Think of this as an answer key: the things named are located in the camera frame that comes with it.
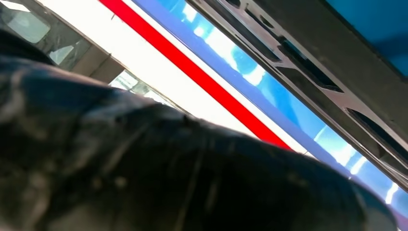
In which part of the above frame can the blue metal shelf rack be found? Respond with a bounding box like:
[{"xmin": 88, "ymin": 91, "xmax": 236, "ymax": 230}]
[{"xmin": 132, "ymin": 0, "xmax": 408, "ymax": 231}]

